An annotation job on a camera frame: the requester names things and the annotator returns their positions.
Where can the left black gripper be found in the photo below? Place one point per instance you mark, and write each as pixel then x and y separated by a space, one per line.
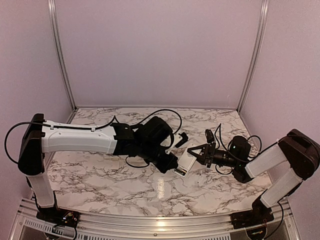
pixel 168 166

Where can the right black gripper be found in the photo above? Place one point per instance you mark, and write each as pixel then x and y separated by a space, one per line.
pixel 208 153

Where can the white remote control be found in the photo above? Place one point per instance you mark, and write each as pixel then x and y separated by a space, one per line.
pixel 185 162

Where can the black battery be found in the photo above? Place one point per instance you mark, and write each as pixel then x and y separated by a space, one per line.
pixel 180 171

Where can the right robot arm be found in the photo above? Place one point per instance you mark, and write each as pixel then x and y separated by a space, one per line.
pixel 301 152

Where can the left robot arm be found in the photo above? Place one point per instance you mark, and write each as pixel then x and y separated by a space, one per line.
pixel 150 141

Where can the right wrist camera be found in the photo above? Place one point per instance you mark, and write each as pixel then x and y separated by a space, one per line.
pixel 210 137

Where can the front aluminium rail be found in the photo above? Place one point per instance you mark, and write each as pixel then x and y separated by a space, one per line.
pixel 98 226

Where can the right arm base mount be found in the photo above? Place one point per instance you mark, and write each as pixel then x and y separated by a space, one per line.
pixel 259 214

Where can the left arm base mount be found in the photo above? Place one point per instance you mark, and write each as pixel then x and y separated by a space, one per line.
pixel 58 216

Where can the right aluminium frame post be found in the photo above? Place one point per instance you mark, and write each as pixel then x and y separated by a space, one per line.
pixel 261 28

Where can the aluminium frame post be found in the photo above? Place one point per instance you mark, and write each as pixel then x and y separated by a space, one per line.
pixel 261 28
pixel 59 52

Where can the left aluminium frame post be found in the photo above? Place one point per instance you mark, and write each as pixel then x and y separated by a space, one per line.
pixel 59 52

